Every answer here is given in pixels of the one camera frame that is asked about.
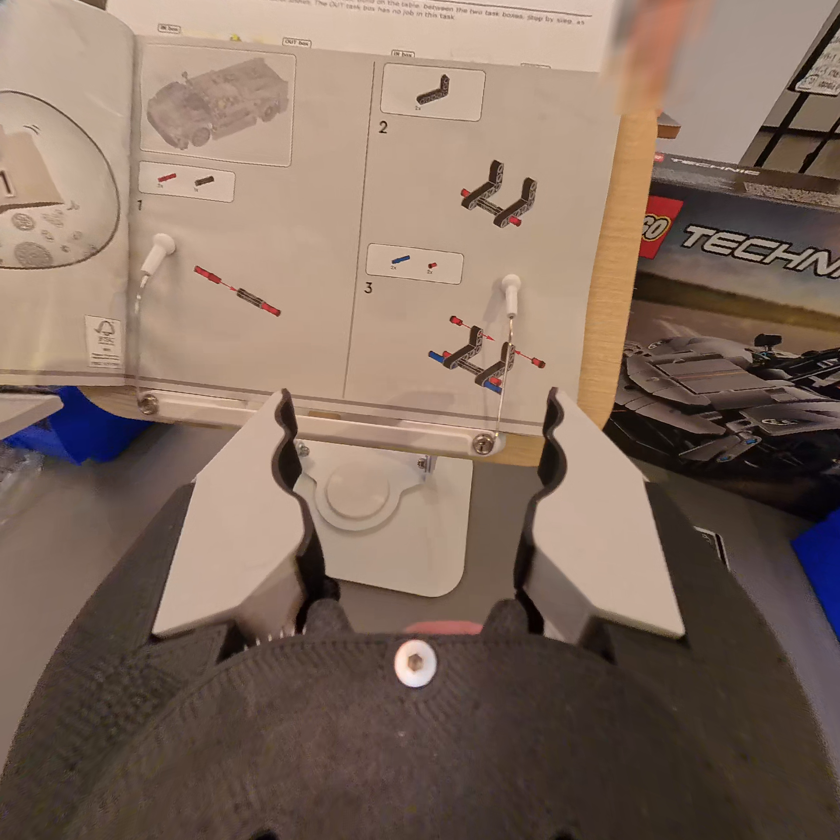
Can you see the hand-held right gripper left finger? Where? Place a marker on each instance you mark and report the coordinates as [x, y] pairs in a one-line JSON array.
[[229, 538]]

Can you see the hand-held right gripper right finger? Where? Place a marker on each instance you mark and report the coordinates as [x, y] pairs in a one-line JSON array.
[[604, 538]]

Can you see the lego instruction booklet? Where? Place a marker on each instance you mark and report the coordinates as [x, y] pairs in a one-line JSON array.
[[295, 262]]

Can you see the black lego set box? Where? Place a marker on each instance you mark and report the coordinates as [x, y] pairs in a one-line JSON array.
[[722, 295]]

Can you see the blue plastic bin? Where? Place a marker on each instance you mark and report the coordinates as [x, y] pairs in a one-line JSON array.
[[820, 577], [98, 426]]

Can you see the white printed sign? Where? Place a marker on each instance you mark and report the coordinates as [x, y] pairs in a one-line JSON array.
[[820, 75]]

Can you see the printed task instruction sheet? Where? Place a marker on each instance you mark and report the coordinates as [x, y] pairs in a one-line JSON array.
[[367, 33]]

